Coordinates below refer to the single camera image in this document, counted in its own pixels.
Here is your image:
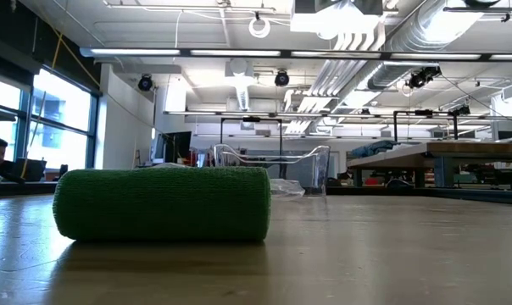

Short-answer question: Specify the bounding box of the black laptop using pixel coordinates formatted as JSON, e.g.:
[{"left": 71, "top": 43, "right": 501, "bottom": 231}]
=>
[{"left": 10, "top": 157, "right": 47, "bottom": 183}]

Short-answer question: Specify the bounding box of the silver ventilation duct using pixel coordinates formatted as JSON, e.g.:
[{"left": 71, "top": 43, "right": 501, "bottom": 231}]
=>
[{"left": 368, "top": 0, "right": 486, "bottom": 91}]

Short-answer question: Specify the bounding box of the wooden workbench with metal legs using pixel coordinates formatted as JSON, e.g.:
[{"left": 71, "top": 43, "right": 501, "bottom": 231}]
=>
[{"left": 346, "top": 141, "right": 512, "bottom": 189}]

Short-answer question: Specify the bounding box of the blue cloth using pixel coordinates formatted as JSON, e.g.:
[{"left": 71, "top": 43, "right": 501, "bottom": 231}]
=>
[{"left": 351, "top": 140, "right": 397, "bottom": 159}]

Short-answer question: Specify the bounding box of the clear acrylic tray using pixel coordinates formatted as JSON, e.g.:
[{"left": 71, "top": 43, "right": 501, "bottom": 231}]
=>
[{"left": 213, "top": 143, "right": 331, "bottom": 197}]

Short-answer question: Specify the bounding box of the dark office desk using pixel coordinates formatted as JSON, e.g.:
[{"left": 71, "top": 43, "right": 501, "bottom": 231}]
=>
[{"left": 0, "top": 180, "right": 62, "bottom": 198}]

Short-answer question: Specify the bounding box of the black ceiling spotlight cluster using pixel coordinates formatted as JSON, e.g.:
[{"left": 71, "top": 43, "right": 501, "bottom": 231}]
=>
[{"left": 406, "top": 65, "right": 443, "bottom": 90}]

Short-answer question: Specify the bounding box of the black computer monitor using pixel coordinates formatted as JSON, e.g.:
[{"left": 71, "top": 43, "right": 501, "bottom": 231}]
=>
[{"left": 153, "top": 130, "right": 192, "bottom": 167}]

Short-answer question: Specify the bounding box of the long ceiling light strip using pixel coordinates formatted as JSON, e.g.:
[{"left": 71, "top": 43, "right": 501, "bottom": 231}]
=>
[{"left": 80, "top": 47, "right": 512, "bottom": 61}]

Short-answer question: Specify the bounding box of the blue framed window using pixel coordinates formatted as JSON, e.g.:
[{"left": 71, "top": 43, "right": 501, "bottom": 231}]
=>
[{"left": 0, "top": 67, "right": 100, "bottom": 171}]

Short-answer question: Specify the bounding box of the green elastic bandage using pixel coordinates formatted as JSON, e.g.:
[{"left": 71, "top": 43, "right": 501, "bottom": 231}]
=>
[{"left": 52, "top": 166, "right": 273, "bottom": 244}]

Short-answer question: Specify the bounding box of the white ceiling air unit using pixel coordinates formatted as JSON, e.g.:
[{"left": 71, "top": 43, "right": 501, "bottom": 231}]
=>
[{"left": 289, "top": 0, "right": 387, "bottom": 35}]

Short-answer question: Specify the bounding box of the black tubular stand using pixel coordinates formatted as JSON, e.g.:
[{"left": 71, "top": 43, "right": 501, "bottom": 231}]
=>
[{"left": 393, "top": 105, "right": 471, "bottom": 143}]

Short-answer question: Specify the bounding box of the white coiled cable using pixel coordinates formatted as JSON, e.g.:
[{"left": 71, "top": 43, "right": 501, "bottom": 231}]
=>
[{"left": 248, "top": 11, "right": 272, "bottom": 40}]

